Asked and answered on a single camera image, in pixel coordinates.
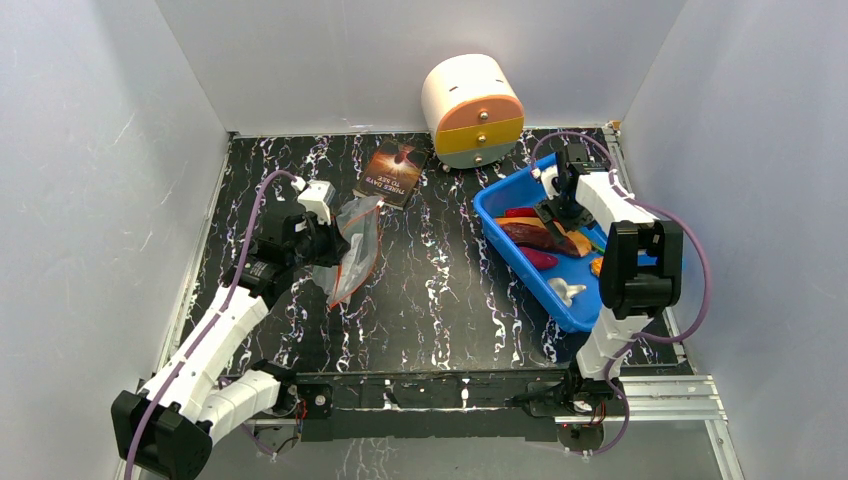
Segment round white drawer cabinet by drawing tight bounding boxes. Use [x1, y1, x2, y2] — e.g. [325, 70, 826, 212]
[421, 54, 525, 171]

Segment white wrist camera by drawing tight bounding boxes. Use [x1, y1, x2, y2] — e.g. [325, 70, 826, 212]
[292, 178, 336, 225]
[530, 165, 560, 200]

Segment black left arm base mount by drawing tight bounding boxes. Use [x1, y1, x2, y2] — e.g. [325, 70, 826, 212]
[244, 382, 334, 438]

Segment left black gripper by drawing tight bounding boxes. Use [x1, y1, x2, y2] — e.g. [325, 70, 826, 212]
[288, 211, 350, 271]

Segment dark red sweet potato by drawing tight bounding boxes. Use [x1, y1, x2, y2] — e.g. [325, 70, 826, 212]
[501, 223, 585, 258]

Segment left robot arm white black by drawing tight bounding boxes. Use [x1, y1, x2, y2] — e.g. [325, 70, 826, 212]
[111, 213, 363, 479]

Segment blue plastic bin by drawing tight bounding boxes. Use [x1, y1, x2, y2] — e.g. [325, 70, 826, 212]
[473, 153, 606, 332]

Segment clear zip bag orange zipper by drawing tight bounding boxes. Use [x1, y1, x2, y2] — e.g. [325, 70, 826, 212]
[312, 196, 383, 309]

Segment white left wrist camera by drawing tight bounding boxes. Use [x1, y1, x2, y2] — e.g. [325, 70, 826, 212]
[292, 178, 336, 225]

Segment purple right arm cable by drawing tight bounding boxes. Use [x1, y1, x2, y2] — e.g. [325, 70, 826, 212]
[529, 130, 711, 457]

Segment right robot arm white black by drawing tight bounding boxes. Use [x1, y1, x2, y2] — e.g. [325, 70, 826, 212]
[530, 144, 683, 414]

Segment white toy garlic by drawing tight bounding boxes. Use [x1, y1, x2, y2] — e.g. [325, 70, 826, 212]
[547, 277, 587, 308]

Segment orange bumpy toy food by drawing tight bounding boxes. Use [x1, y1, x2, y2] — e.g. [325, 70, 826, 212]
[590, 257, 603, 278]

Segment orange toy squash slice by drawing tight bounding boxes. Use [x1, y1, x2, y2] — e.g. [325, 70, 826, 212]
[495, 217, 592, 257]

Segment dark paperback book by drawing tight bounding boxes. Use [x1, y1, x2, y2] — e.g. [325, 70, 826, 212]
[353, 139, 428, 210]

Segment aluminium front rail frame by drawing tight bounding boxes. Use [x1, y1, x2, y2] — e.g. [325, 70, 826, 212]
[228, 370, 727, 460]

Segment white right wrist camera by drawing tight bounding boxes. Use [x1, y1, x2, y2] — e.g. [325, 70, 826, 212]
[530, 165, 560, 200]

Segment red toy chili pepper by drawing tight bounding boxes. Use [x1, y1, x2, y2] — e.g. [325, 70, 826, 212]
[504, 207, 538, 218]

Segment magenta purple toy vegetable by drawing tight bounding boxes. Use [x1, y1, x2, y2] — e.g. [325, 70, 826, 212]
[519, 246, 559, 271]

